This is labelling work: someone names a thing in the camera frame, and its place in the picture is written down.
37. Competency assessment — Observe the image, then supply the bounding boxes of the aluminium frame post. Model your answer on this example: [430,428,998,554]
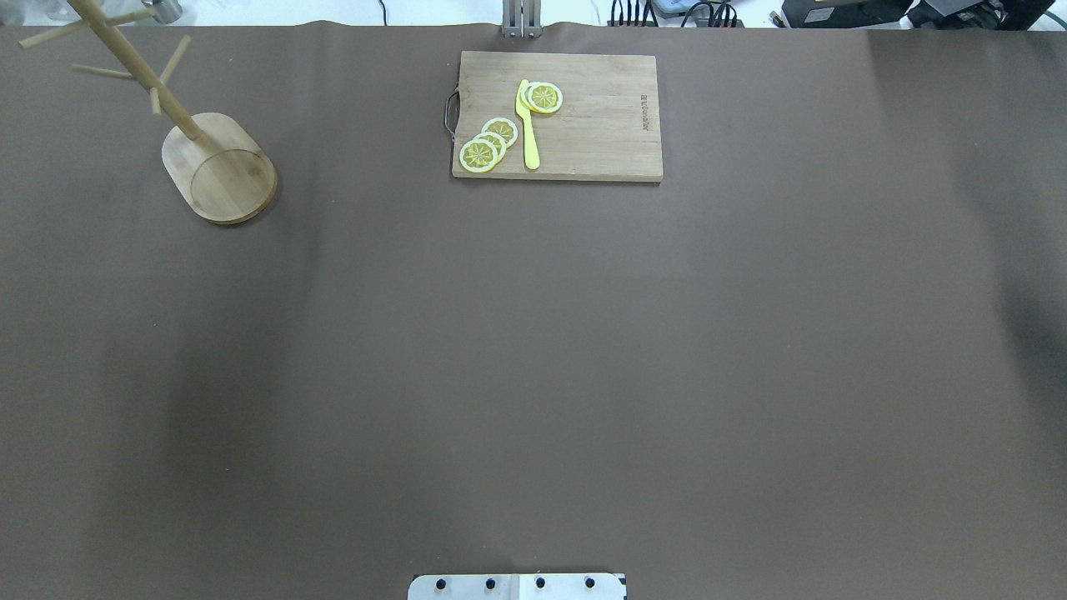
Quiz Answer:
[501,0,544,40]

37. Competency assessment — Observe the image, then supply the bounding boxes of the white camera pillar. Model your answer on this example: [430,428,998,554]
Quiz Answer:
[407,572,630,599]

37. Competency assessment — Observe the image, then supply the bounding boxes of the lemon slice middle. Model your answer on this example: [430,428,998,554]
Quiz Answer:
[475,132,509,158]

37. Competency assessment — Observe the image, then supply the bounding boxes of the wooden cup rack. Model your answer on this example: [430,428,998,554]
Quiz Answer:
[18,1,278,227]

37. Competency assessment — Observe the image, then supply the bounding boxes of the yellow toy knife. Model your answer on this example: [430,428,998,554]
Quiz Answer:
[514,79,541,171]

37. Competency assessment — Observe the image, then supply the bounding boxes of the wooden cutting board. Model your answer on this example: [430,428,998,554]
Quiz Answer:
[451,50,664,183]

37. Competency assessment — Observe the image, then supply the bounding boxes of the lemon slice back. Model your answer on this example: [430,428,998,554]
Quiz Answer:
[481,117,517,148]

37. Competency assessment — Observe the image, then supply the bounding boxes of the lemon slice on knife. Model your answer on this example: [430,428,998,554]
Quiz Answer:
[517,81,564,114]

